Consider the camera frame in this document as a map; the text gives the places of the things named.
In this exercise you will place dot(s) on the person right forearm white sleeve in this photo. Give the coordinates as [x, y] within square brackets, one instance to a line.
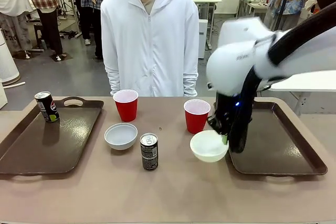
[113, 82]

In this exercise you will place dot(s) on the white tube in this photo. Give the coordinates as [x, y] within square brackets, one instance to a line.
[14, 84]

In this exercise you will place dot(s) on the white cylindrical air purifier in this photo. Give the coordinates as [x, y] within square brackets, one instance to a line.
[8, 64]

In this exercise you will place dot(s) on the white bowl with grey rim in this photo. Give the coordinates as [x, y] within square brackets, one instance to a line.
[120, 137]

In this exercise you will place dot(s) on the brown plastic tray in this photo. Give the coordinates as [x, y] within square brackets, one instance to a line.
[275, 140]
[39, 142]

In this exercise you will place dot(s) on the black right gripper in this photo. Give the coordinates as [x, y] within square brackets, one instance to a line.
[225, 108]

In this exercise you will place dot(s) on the person torso white hoodie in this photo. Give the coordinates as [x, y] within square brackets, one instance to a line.
[149, 37]

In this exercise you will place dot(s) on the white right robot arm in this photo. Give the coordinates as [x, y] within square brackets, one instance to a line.
[231, 72]

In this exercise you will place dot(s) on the red plastic cup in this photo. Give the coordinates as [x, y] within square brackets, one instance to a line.
[126, 108]
[195, 120]

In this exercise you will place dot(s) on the person left forearm white sleeve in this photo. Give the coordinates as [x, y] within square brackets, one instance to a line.
[190, 85]

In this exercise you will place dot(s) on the black Pepsi can green base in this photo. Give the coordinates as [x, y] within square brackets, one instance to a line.
[48, 108]

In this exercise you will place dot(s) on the white side table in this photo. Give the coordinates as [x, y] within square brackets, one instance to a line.
[304, 79]

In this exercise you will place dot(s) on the black tripod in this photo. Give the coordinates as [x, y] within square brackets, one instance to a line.
[65, 6]

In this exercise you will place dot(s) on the plain white bowl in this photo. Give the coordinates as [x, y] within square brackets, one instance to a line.
[207, 148]

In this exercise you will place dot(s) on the black soda can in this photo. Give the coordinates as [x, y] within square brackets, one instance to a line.
[149, 153]

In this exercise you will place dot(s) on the black stool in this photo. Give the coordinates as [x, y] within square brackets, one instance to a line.
[39, 35]

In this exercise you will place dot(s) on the white cabinet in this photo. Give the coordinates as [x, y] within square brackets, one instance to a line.
[201, 40]

